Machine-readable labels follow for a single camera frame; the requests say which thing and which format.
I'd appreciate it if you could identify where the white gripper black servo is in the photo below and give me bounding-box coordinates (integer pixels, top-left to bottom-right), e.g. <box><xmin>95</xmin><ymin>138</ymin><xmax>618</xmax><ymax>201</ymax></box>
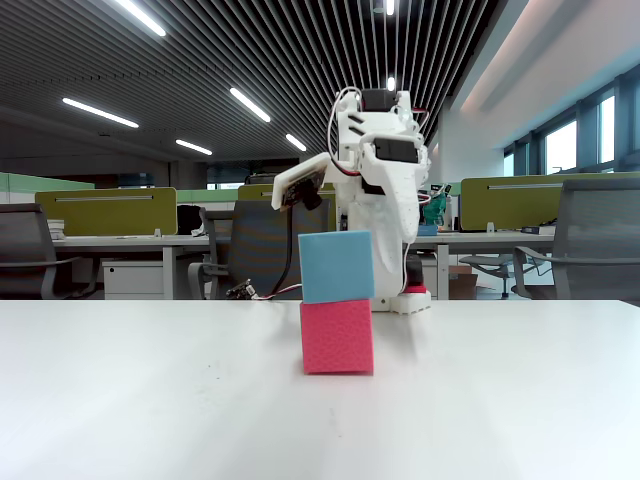
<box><xmin>335</xmin><ymin>109</ymin><xmax>433</xmax><ymax>276</ymax></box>

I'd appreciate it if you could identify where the blue foam cube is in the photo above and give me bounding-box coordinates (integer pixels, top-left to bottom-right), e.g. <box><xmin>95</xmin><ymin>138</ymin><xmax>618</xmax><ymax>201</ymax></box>
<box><xmin>297</xmin><ymin>230</ymin><xmax>375</xmax><ymax>305</ymax></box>

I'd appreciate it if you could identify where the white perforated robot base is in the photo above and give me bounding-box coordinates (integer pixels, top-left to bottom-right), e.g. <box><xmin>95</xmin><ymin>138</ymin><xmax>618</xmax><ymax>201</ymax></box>
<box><xmin>370</xmin><ymin>292</ymin><xmax>432</xmax><ymax>317</ymax></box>

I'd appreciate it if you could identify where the red foam cube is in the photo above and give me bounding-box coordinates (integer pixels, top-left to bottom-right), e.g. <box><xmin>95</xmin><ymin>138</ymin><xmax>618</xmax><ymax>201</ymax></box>
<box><xmin>299</xmin><ymin>298</ymin><xmax>375</xmax><ymax>376</ymax></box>

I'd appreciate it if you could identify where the green plastic object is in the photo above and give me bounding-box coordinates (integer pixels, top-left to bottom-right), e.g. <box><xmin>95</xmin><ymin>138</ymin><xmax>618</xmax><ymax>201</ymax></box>
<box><xmin>422</xmin><ymin>191</ymin><xmax>450</xmax><ymax>227</ymax></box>

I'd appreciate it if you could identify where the black red table clamp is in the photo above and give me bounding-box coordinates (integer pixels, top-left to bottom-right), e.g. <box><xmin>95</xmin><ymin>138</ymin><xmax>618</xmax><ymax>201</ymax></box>
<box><xmin>402</xmin><ymin>253</ymin><xmax>430</xmax><ymax>297</ymax></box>

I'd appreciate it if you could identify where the white office desk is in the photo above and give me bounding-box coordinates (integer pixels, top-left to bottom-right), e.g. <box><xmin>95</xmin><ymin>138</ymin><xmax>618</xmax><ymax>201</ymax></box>
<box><xmin>399</xmin><ymin>229</ymin><xmax>557</xmax><ymax>301</ymax></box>
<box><xmin>51</xmin><ymin>233</ymin><xmax>211</xmax><ymax>301</ymax></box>

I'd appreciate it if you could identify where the brown cardboard box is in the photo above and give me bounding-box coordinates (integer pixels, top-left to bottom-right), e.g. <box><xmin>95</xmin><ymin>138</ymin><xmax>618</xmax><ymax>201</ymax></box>
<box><xmin>447</xmin><ymin>265</ymin><xmax>480</xmax><ymax>301</ymax></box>

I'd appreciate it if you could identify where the light grey office chair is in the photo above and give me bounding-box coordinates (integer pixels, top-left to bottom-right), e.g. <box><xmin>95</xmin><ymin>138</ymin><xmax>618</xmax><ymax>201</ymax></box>
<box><xmin>457</xmin><ymin>252</ymin><xmax>515</xmax><ymax>301</ymax></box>

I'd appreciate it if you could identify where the olive green desk divider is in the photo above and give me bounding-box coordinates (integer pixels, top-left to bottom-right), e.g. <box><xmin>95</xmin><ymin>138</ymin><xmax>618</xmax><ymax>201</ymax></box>
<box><xmin>459</xmin><ymin>171</ymin><xmax>640</xmax><ymax>233</ymax></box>
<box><xmin>33</xmin><ymin>186</ymin><xmax>178</xmax><ymax>237</ymax></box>
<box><xmin>235</xmin><ymin>181</ymin><xmax>338</xmax><ymax>202</ymax></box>

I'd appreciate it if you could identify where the grey mesh office chair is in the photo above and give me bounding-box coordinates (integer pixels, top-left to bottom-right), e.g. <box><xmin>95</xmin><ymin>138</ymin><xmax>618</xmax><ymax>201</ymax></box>
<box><xmin>509</xmin><ymin>178</ymin><xmax>640</xmax><ymax>302</ymax></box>
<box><xmin>186</xmin><ymin>196</ymin><xmax>337</xmax><ymax>301</ymax></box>

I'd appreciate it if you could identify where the small black circuit board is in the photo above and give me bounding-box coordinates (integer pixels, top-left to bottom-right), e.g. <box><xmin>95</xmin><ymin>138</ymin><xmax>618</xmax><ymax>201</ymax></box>
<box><xmin>225</xmin><ymin>278</ymin><xmax>254</xmax><ymax>301</ymax></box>

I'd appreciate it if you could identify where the black bag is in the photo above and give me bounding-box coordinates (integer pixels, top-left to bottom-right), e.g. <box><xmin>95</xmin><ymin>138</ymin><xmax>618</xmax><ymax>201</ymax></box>
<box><xmin>175</xmin><ymin>204</ymin><xmax>202</xmax><ymax>237</ymax></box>

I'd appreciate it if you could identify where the white drawer cabinet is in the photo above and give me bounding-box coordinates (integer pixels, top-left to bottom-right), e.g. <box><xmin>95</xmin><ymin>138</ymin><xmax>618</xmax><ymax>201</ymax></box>
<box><xmin>101</xmin><ymin>259</ymin><xmax>166</xmax><ymax>301</ymax></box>

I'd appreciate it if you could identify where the dark office chair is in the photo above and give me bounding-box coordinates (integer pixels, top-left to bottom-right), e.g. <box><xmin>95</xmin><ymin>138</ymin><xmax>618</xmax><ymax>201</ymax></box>
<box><xmin>0</xmin><ymin>202</ymin><xmax>100</xmax><ymax>301</ymax></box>

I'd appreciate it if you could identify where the servo wire to base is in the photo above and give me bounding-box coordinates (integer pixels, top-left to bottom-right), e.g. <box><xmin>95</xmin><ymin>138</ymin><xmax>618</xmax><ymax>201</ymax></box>
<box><xmin>398</xmin><ymin>189</ymin><xmax>433</xmax><ymax>297</ymax></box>

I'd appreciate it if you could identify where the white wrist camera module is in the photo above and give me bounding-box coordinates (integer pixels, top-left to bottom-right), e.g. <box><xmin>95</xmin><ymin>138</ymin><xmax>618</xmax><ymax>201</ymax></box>
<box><xmin>270</xmin><ymin>152</ymin><xmax>332</xmax><ymax>212</ymax></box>

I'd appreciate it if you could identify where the servo wire loop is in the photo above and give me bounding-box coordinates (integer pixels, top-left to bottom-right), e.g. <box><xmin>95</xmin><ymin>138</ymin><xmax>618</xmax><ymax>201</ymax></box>
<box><xmin>325</xmin><ymin>85</ymin><xmax>364</xmax><ymax>177</ymax></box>

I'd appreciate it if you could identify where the black camera cable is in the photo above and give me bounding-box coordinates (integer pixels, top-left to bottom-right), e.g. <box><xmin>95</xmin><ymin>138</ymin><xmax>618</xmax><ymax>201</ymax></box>
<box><xmin>269</xmin><ymin>207</ymin><xmax>296</xmax><ymax>297</ymax></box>

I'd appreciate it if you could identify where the white red wire on table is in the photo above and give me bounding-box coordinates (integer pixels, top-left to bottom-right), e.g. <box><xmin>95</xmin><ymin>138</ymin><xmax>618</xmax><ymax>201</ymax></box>
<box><xmin>248</xmin><ymin>282</ymin><xmax>304</xmax><ymax>302</ymax></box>

